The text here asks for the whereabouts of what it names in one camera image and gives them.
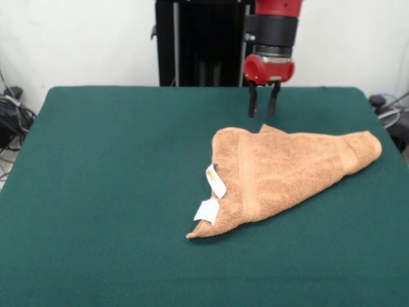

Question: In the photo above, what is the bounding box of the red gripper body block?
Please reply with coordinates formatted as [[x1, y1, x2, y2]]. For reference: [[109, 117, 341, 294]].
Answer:
[[243, 53, 296, 86]]

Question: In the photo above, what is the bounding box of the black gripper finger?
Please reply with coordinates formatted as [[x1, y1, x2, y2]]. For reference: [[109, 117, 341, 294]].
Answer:
[[248, 83, 258, 118], [267, 81, 282, 117]]

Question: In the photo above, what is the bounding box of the dark green table cloth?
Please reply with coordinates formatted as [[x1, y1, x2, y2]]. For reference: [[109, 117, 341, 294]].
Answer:
[[0, 85, 409, 307]]

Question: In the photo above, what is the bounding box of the tan terry towel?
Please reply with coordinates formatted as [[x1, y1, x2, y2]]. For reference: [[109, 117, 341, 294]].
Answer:
[[185, 123, 383, 240]]

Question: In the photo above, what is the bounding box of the tangle of black cables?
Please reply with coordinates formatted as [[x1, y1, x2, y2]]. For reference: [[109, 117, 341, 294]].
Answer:
[[376, 92, 409, 154], [0, 95, 38, 154]]

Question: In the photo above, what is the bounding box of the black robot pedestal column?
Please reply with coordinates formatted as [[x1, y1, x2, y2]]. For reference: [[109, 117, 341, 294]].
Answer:
[[150, 0, 256, 87]]

